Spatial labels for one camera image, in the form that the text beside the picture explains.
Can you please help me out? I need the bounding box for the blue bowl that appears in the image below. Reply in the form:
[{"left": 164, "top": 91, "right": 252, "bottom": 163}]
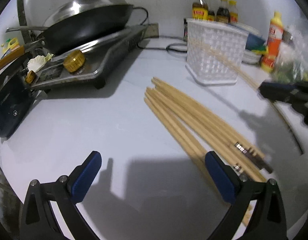
[{"left": 245, "top": 33, "right": 265, "bottom": 50}]

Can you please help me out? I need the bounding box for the cabbage piece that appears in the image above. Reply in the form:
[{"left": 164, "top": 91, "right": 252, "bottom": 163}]
[{"left": 27, "top": 53, "right": 54, "bottom": 72}]

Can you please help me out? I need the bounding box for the black wok with handle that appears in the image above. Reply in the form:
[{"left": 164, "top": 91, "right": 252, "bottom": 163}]
[{"left": 0, "top": 4, "right": 133, "bottom": 70}]

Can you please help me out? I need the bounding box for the wooden chopstick bundle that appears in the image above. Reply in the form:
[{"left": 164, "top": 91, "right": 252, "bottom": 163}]
[{"left": 144, "top": 76, "right": 273, "bottom": 228}]

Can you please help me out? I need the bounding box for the yellow cap soy bottle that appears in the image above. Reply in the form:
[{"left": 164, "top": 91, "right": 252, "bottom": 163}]
[{"left": 215, "top": 0, "right": 230, "bottom": 24}]

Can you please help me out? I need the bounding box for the orange squeeze bottle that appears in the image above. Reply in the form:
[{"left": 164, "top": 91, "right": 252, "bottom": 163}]
[{"left": 261, "top": 11, "right": 284, "bottom": 73}]

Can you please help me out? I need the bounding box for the red cap sauce bottle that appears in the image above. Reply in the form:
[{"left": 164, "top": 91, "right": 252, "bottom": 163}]
[{"left": 192, "top": 0, "right": 208, "bottom": 20}]

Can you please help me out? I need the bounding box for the yellow detergent jug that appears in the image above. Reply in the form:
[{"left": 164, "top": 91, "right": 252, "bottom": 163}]
[{"left": 1, "top": 37, "right": 19, "bottom": 54}]

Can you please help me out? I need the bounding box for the white plastic utensil basket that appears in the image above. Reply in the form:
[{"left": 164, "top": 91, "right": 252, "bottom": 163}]
[{"left": 185, "top": 18, "right": 248, "bottom": 86}]

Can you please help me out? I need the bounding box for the yellow cap amber bottle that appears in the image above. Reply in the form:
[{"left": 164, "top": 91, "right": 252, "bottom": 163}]
[{"left": 229, "top": 0, "right": 239, "bottom": 23}]

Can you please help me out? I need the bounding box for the black power cable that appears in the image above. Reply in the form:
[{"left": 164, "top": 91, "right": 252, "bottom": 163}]
[{"left": 132, "top": 6, "right": 188, "bottom": 55}]

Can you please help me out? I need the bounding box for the brass cooker knob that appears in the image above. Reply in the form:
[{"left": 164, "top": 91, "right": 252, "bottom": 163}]
[{"left": 63, "top": 50, "right": 86, "bottom": 73}]

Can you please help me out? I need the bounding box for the small dark spice jar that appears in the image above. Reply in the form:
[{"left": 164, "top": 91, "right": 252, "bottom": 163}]
[{"left": 183, "top": 18, "right": 188, "bottom": 41}]

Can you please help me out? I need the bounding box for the silver induction cooker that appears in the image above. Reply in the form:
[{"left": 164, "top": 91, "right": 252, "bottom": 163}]
[{"left": 30, "top": 25, "right": 147, "bottom": 90}]

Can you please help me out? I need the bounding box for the stainless steel wok lid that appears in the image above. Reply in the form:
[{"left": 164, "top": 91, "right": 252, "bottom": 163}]
[{"left": 44, "top": 0, "right": 127, "bottom": 27}]

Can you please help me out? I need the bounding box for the clear plastic bag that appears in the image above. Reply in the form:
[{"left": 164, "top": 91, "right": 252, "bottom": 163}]
[{"left": 272, "top": 24, "right": 308, "bottom": 83}]

